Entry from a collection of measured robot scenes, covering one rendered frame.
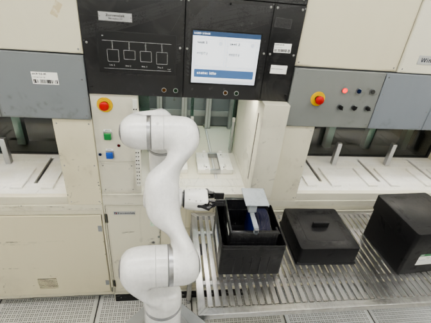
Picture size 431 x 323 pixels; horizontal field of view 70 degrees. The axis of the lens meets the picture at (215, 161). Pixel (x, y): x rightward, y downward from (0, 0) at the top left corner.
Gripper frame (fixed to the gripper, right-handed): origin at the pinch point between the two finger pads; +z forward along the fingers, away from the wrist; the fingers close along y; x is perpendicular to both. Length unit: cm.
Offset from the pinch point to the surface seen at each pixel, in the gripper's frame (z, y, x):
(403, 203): 90, -6, -5
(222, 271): 2.3, 14.2, -28.1
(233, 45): 3, -30, 57
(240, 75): 8, -30, 44
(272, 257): 23.0, 14.0, -19.6
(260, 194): 17.3, -1.1, 2.1
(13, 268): -110, -25, -72
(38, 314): -101, -19, -106
